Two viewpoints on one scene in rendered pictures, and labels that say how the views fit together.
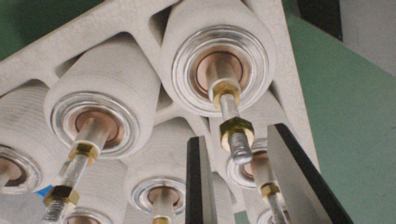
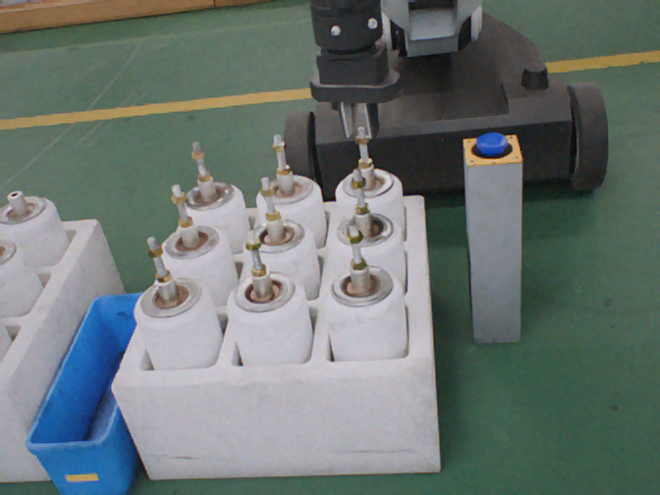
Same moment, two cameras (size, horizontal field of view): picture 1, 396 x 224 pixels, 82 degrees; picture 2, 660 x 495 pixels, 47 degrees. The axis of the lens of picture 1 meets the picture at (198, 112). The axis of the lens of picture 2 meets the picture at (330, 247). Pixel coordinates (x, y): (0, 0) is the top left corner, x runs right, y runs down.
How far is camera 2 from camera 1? 1.09 m
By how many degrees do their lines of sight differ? 87
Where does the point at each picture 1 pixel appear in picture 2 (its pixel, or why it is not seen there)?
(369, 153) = not seen: outside the picture
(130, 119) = (308, 189)
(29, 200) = (61, 335)
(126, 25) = (330, 209)
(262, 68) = (389, 184)
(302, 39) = (482, 368)
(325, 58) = (512, 397)
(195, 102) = (348, 189)
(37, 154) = (238, 196)
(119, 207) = (226, 251)
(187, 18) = not seen: hidden behind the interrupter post
